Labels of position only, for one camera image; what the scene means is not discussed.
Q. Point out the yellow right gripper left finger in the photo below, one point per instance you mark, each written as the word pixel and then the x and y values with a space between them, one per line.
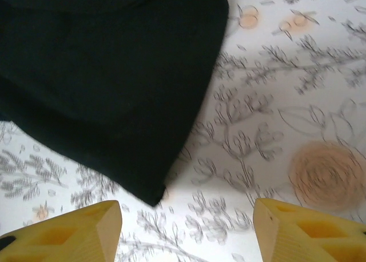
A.
pixel 71 236

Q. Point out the black t-shirt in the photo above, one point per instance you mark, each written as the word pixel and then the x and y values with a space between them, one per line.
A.
pixel 100 81

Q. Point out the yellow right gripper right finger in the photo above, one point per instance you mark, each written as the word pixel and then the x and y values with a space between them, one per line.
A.
pixel 308 236

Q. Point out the floral tablecloth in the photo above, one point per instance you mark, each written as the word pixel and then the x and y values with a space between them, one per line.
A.
pixel 286 116

